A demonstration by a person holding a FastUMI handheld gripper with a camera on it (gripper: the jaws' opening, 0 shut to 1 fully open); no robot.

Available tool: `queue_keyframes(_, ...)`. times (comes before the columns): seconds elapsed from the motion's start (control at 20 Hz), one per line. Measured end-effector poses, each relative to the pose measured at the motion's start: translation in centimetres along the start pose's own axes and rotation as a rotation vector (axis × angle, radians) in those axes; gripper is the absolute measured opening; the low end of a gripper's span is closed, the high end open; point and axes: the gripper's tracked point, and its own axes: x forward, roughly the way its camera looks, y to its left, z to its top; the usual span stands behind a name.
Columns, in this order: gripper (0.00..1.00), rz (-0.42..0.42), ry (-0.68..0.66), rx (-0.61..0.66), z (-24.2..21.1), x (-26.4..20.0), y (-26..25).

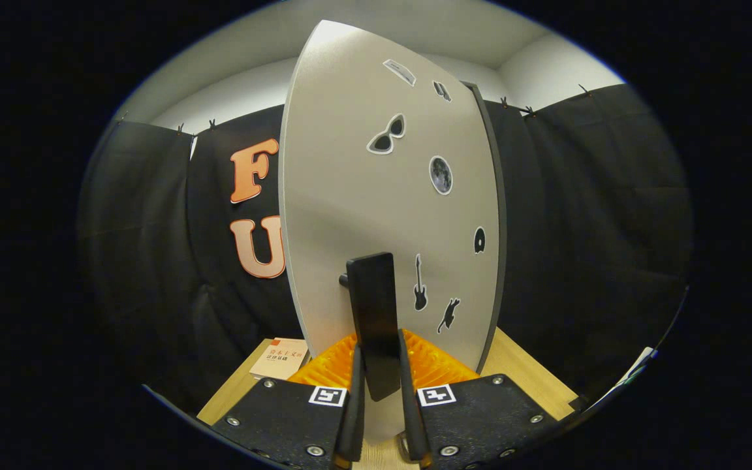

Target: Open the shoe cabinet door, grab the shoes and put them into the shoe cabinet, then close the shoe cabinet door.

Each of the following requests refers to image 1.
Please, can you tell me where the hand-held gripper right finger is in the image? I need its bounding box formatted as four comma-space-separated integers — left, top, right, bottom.
398, 328, 563, 470

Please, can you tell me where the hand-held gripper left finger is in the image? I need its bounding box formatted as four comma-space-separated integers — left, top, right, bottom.
211, 333, 367, 470

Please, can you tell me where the black door handle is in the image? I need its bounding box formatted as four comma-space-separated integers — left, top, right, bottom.
339, 253, 403, 402

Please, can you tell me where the white orange cover book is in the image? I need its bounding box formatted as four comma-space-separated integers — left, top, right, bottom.
249, 337, 311, 381

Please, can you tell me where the white flat object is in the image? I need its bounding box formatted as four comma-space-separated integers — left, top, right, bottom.
604, 346, 656, 392

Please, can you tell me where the black backdrop cloth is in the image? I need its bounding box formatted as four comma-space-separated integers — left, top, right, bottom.
76, 84, 693, 418

